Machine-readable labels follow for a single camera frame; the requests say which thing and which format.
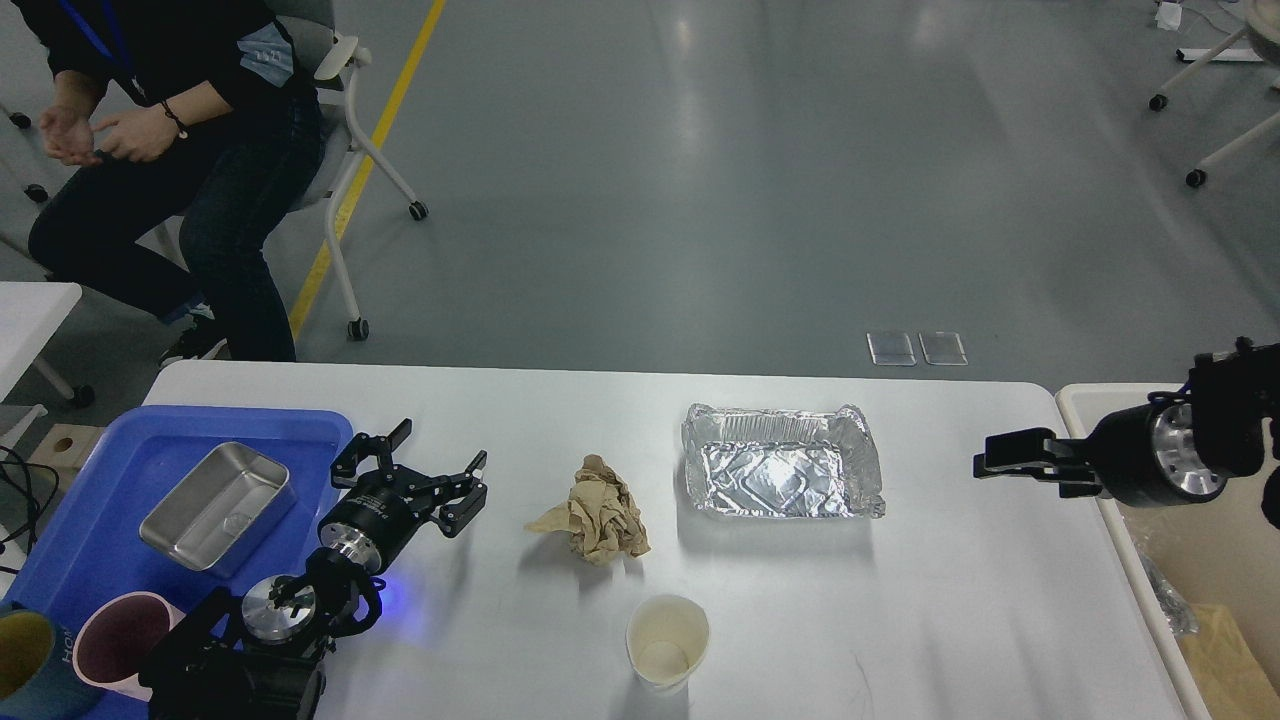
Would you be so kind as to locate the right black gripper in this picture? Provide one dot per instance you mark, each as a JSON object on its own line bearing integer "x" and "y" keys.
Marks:
{"x": 1143, "y": 456}

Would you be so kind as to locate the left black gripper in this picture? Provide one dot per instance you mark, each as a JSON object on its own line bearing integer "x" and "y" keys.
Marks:
{"x": 373, "y": 522}

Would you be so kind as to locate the steel rectangular container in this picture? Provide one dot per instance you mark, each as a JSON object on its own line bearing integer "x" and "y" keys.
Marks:
{"x": 221, "y": 511}

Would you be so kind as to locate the aluminium foil tray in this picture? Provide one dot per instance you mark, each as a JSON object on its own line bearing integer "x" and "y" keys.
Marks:
{"x": 782, "y": 464}

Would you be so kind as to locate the white paper cup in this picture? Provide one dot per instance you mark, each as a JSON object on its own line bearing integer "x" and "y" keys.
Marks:
{"x": 666, "y": 640}

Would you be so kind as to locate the pink mug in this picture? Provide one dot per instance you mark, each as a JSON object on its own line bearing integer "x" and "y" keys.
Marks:
{"x": 111, "y": 646}

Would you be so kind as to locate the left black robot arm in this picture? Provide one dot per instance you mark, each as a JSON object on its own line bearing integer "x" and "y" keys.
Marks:
{"x": 261, "y": 654}

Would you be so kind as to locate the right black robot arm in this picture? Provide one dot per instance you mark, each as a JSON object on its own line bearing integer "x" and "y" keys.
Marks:
{"x": 1234, "y": 405}

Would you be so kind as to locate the right floor plate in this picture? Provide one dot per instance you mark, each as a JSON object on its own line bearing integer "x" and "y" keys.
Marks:
{"x": 943, "y": 348}

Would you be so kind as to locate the floor plate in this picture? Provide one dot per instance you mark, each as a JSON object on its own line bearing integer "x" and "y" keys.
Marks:
{"x": 943, "y": 348}
{"x": 891, "y": 348}

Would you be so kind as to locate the white plastic bin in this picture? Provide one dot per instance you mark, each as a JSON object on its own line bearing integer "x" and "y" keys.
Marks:
{"x": 1221, "y": 557}

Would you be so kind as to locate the left floor plate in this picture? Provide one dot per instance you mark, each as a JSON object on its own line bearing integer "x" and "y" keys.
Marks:
{"x": 891, "y": 348}

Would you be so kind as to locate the crumpled brown paper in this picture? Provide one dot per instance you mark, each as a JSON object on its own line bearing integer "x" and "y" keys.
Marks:
{"x": 599, "y": 516}

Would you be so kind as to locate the blue plastic tray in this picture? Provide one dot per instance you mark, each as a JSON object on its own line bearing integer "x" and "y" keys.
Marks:
{"x": 92, "y": 551}

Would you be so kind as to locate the wooden block with hole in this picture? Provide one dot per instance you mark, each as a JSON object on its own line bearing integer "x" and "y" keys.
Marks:
{"x": 65, "y": 449}

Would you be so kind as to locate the person in black clothes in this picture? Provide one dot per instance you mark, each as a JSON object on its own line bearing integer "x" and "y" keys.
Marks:
{"x": 192, "y": 132}

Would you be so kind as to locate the white side table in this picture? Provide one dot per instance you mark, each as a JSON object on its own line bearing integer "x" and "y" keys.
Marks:
{"x": 31, "y": 312}

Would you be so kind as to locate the blue mug yellow inside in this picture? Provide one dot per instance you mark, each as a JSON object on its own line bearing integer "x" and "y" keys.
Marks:
{"x": 38, "y": 679}

